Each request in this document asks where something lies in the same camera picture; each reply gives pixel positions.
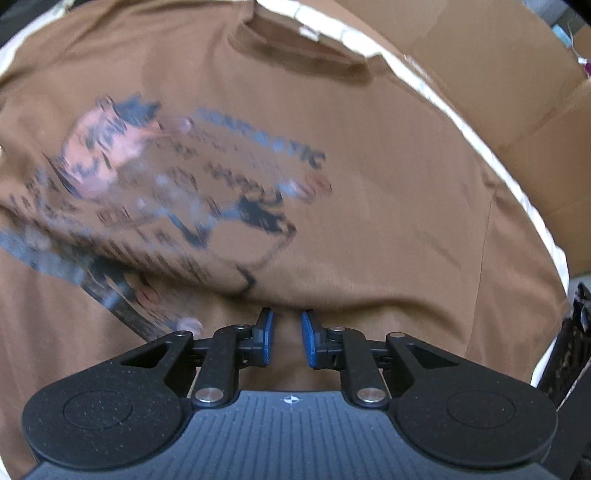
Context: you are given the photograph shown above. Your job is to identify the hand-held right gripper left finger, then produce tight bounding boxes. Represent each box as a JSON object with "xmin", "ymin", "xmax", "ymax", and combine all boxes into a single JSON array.
[{"xmin": 121, "ymin": 307, "xmax": 275, "ymax": 408}]

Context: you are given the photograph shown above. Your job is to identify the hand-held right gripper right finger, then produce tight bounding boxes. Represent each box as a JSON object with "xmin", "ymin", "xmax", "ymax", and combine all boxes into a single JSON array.
[{"xmin": 301, "ymin": 310, "xmax": 458, "ymax": 409}]

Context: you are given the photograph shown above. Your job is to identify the brown printed t-shirt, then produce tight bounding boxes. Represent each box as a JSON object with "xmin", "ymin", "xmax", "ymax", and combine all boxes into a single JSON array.
[{"xmin": 0, "ymin": 0, "xmax": 571, "ymax": 480}]

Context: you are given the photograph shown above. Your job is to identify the folded black garment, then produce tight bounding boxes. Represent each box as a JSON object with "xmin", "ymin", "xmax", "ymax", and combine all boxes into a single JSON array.
[{"xmin": 542, "ymin": 281, "xmax": 591, "ymax": 416}]

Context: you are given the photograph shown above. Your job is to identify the flattened cardboard box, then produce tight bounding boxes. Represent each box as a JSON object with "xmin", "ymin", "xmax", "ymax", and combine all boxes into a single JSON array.
[{"xmin": 332, "ymin": 0, "xmax": 591, "ymax": 278}]

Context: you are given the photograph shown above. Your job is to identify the cream bear-print bed sheet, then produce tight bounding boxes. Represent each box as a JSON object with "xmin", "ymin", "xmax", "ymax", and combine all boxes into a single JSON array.
[{"xmin": 0, "ymin": 0, "xmax": 573, "ymax": 388}]

